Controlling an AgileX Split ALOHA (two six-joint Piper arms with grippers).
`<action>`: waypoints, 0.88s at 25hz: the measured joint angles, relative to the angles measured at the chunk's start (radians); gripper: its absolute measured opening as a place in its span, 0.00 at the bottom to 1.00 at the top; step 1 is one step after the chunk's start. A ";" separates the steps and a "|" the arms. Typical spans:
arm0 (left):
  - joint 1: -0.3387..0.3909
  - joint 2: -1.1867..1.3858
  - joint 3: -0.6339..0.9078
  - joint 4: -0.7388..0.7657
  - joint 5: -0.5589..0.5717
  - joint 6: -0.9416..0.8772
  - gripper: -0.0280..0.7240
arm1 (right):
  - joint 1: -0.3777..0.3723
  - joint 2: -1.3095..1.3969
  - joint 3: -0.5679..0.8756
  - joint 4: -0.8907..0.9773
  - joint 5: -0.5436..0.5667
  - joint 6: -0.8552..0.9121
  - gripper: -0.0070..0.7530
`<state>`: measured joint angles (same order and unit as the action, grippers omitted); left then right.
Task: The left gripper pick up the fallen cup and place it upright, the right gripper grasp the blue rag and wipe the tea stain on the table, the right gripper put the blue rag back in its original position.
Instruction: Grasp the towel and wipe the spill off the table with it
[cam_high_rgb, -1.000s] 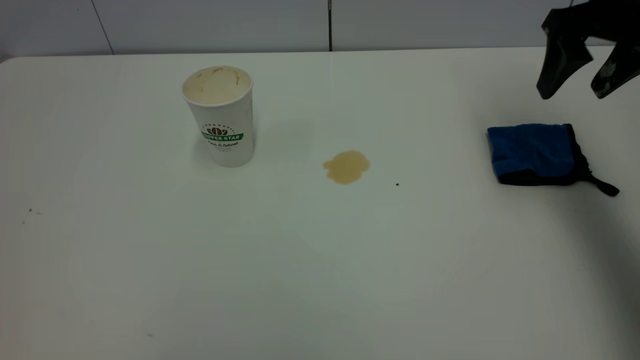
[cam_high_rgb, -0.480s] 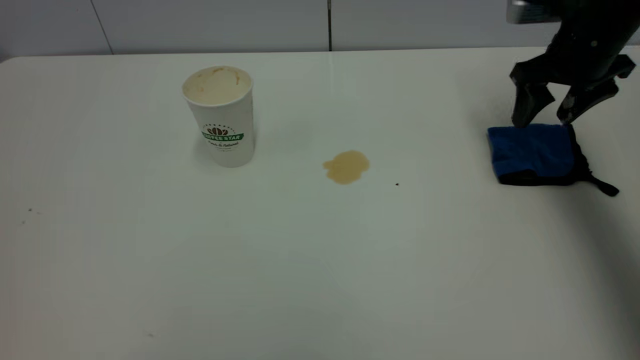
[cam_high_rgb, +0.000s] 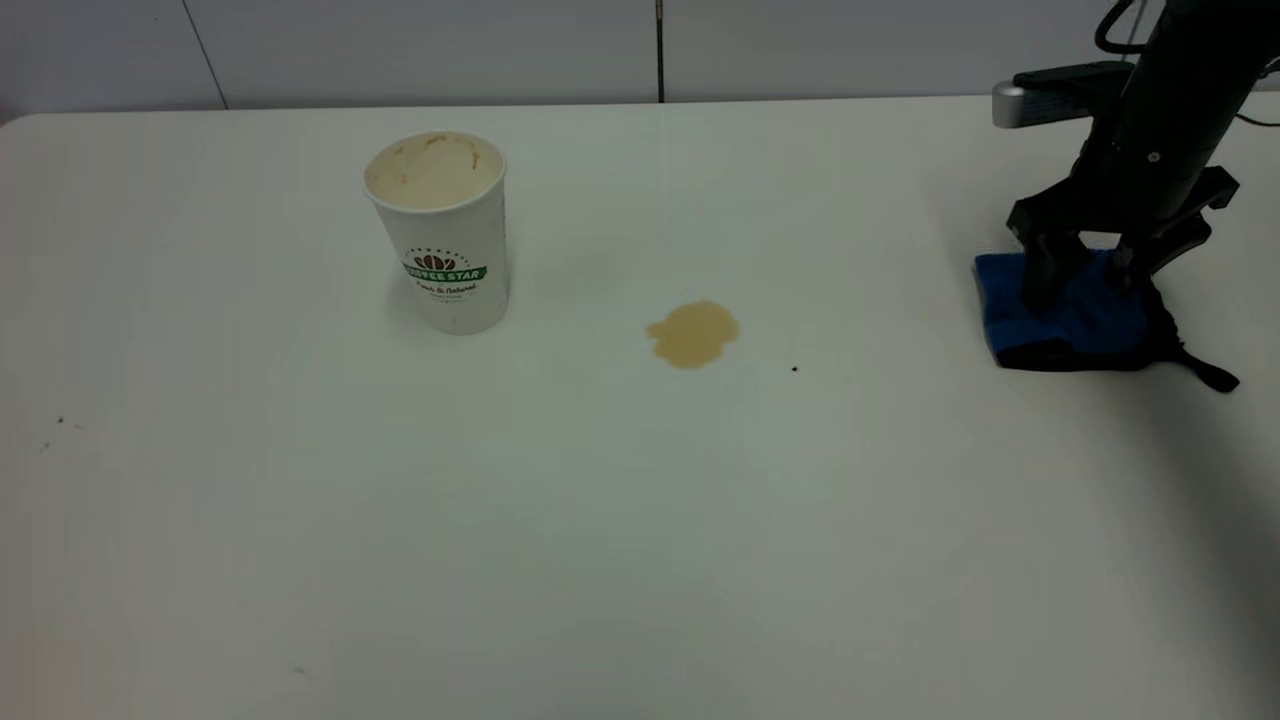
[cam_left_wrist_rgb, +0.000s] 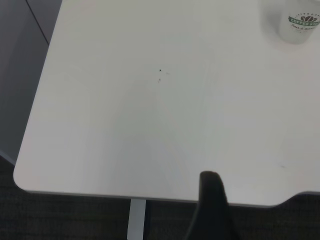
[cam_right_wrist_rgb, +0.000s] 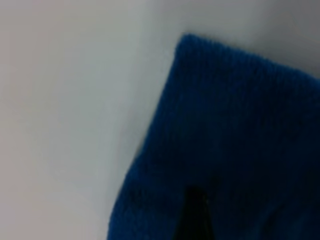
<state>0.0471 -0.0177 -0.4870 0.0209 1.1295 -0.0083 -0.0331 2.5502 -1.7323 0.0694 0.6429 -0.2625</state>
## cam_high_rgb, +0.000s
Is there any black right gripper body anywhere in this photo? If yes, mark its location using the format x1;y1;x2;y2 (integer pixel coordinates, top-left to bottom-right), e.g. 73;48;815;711
1005;135;1242;253

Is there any blue microfibre cloth black trim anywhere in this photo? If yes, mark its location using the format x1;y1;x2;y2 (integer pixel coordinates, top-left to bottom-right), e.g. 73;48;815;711
973;248;1240;393

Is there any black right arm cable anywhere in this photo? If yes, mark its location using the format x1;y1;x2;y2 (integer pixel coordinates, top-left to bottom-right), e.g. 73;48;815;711
1094;0;1280;129

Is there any tan coffee spill puddle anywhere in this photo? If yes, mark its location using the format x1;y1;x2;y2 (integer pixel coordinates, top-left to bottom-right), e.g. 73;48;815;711
645;300;742;369

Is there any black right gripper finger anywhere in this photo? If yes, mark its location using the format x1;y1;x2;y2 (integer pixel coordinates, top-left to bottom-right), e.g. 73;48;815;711
1018;230;1089;314
1108;212;1213;297

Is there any white paper coffee cup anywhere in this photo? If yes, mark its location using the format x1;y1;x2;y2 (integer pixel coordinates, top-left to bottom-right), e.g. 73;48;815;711
362;131;509;337

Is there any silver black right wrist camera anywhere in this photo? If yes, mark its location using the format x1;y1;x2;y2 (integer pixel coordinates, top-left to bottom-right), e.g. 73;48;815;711
992;61;1139;129

